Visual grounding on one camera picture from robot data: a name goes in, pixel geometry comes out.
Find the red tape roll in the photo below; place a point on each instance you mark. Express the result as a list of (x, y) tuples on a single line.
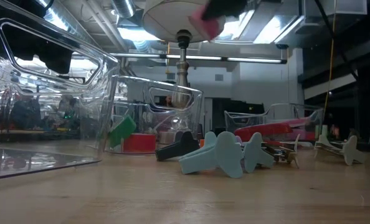
[(139, 143)]

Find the black staple remover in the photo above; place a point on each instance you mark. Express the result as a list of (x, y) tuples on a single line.
[(178, 147)]

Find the white shade chrome table lamp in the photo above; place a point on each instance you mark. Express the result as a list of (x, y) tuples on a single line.
[(166, 21)]

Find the red stapler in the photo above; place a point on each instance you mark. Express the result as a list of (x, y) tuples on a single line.
[(263, 129)]

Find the black cabinet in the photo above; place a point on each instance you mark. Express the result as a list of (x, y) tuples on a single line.
[(244, 107)]

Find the long fluorescent light bar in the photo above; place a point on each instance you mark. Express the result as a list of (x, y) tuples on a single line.
[(197, 57)]

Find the silver ceiling air duct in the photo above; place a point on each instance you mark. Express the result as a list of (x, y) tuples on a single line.
[(122, 7)]

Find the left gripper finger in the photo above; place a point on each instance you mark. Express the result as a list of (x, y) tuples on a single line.
[(32, 43), (60, 63)]

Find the ceiling light panel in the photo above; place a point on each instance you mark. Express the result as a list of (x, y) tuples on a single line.
[(278, 29)]

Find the light blue staple remover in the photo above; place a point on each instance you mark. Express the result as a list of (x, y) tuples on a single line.
[(256, 152), (225, 155)]

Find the pink tape roll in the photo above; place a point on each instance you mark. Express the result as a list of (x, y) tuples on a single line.
[(205, 29)]

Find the clear plastic tray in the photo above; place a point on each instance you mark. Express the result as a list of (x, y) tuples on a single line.
[(32, 161), (197, 102), (315, 115)]

